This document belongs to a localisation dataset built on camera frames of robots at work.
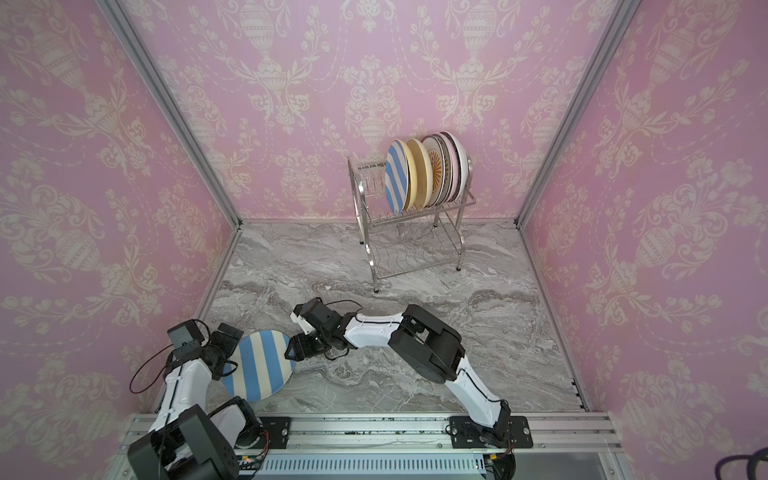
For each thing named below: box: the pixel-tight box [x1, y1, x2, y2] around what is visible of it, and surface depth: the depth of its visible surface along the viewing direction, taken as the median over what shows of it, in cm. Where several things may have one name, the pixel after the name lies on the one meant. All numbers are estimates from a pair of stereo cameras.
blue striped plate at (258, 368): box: [222, 330, 297, 403], surface depth 87 cm
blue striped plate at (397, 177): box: [385, 140, 409, 215], surface depth 83 cm
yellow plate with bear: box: [394, 139, 418, 211], surface depth 76 cm
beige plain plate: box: [406, 138, 434, 209], surface depth 77 cm
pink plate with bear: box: [440, 131, 461, 203], surface depth 78 cm
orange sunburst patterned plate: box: [432, 133, 453, 207], surface depth 77 cm
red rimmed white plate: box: [421, 135, 446, 209], surface depth 80 cm
